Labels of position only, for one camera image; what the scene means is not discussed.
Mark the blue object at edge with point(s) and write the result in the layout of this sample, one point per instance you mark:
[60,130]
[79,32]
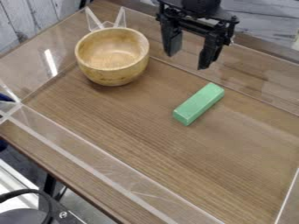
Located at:
[6,98]

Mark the black table leg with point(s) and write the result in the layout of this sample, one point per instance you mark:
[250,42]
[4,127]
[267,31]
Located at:
[50,185]

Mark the light wooden bowl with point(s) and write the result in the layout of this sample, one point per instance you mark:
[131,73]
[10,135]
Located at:
[112,56]

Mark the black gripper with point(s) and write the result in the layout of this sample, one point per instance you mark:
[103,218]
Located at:
[202,17]

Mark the grey metal base plate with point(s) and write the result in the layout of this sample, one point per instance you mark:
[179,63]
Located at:
[62,214]

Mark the green rectangular block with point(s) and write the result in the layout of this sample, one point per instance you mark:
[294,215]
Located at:
[195,106]

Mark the clear acrylic tray wall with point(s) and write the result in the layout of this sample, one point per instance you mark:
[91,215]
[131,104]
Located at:
[110,142]

